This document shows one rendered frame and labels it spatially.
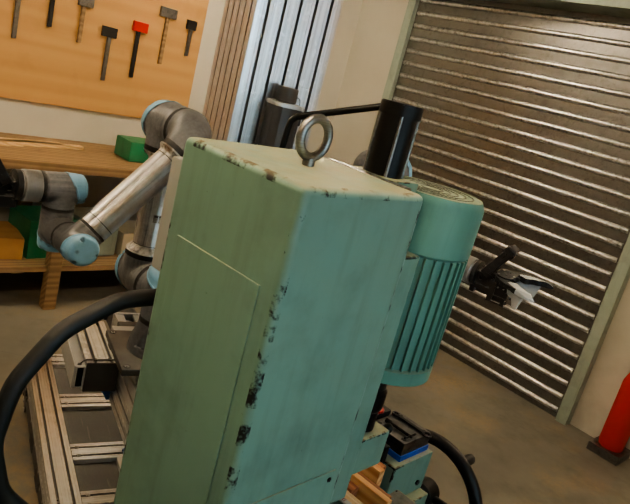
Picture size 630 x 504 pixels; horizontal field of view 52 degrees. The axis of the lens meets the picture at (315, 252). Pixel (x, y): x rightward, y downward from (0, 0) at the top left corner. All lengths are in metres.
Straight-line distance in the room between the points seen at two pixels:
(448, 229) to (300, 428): 0.36
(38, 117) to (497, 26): 2.95
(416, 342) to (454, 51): 3.91
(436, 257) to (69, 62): 3.48
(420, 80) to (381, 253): 4.17
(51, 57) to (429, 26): 2.56
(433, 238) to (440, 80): 3.90
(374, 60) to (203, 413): 4.66
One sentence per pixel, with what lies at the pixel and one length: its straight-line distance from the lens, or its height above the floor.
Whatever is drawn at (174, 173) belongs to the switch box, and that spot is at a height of 1.46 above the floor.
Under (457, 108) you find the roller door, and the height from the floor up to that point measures 1.63.
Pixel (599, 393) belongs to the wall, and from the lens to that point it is 4.27.
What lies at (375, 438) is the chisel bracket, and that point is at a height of 1.06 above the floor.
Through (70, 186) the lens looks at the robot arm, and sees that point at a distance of 1.65.
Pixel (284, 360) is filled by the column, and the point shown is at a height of 1.32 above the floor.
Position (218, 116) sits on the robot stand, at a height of 1.44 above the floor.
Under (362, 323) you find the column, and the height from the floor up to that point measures 1.35.
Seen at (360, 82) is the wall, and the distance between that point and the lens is 5.37.
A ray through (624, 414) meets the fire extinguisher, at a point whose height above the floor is 0.28.
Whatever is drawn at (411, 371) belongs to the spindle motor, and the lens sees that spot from 1.05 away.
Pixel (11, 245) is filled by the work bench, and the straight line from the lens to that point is 3.88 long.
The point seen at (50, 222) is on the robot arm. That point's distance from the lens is 1.66.
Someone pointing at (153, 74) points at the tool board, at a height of 1.34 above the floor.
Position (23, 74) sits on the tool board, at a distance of 4.16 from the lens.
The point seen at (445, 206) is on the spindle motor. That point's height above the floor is 1.50.
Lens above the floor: 1.63
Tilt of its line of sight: 15 degrees down
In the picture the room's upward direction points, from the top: 15 degrees clockwise
